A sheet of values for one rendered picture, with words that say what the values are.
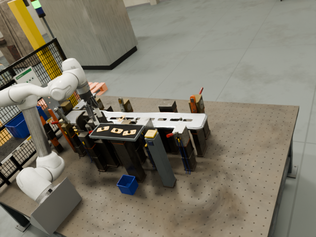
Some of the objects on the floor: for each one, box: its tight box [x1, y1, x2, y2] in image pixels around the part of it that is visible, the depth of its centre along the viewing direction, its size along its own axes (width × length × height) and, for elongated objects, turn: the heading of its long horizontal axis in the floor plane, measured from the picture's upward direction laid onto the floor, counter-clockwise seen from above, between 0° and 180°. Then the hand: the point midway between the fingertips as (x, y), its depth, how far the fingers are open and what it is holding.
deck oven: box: [30, 0, 138, 70], centre depth 620 cm, size 178×144×229 cm
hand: (97, 117), depth 170 cm, fingers open, 8 cm apart
